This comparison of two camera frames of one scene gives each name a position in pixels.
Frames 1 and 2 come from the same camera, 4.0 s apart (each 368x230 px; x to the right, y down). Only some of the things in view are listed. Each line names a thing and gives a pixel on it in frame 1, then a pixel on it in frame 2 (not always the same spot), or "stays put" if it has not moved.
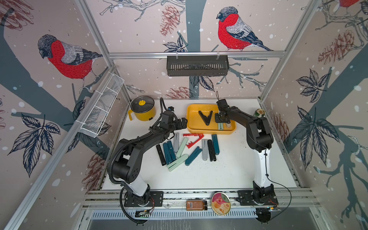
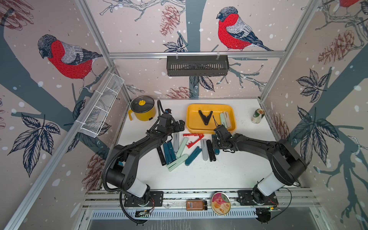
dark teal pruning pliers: (215, 144) stays put
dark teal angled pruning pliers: (193, 155) stays put
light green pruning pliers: (182, 147) stays put
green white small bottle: (259, 113) stays put
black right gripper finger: (219, 118) to (215, 144)
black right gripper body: (219, 118) to (221, 143)
